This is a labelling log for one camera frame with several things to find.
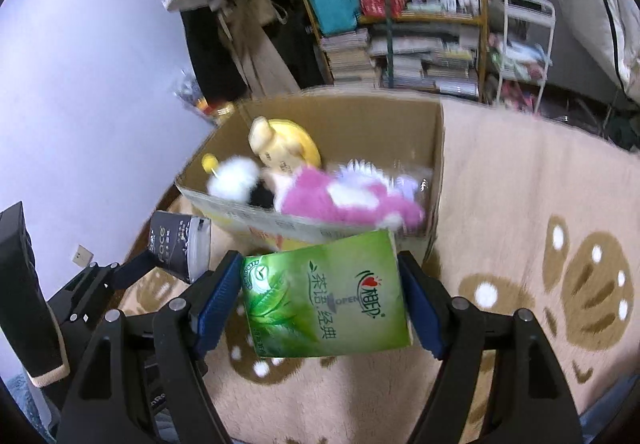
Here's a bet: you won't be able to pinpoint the white rolling cart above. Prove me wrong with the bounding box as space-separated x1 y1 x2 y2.
486 0 557 116

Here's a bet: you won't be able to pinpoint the beige hanging trousers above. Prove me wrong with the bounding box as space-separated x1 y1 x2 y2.
214 0 302 98

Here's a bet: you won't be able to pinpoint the pink plush toy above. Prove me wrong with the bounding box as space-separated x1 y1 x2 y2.
274 163 427 231

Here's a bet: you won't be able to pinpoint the black hanging garment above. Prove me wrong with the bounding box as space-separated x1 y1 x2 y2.
179 5 252 111

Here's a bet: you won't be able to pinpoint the white and black pompom plush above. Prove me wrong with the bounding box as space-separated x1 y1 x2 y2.
206 156 277 211

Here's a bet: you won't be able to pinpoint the purple toy in clear bag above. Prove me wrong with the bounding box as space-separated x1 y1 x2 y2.
394 173 433 207

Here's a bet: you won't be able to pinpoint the stack of old books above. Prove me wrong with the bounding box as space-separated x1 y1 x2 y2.
319 28 377 86

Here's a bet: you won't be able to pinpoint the green tissue pack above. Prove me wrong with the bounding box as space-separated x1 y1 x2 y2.
241 229 414 359

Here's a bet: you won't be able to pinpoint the brown cardboard box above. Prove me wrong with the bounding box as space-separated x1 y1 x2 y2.
175 93 447 266

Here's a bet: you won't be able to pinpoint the pile of magazines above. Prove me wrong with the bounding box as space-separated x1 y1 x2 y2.
369 23 482 98

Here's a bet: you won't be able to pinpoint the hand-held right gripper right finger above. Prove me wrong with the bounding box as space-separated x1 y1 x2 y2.
397 251 583 444

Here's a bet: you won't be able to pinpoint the clear plastic bag of items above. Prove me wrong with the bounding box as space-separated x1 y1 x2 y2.
174 70 237 128

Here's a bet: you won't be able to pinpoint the beige printed blanket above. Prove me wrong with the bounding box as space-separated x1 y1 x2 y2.
117 96 640 444

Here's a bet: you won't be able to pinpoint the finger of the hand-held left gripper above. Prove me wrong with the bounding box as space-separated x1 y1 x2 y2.
44 250 168 326

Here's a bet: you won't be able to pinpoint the green pole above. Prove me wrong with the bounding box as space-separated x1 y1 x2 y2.
376 0 397 91

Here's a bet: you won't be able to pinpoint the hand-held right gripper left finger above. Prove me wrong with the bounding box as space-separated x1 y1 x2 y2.
57 250 245 444

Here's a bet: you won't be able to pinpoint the black tissue pack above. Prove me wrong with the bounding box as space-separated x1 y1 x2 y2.
149 210 212 285

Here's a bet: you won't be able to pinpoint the yellow plush toy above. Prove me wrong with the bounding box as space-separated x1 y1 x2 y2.
201 116 322 176

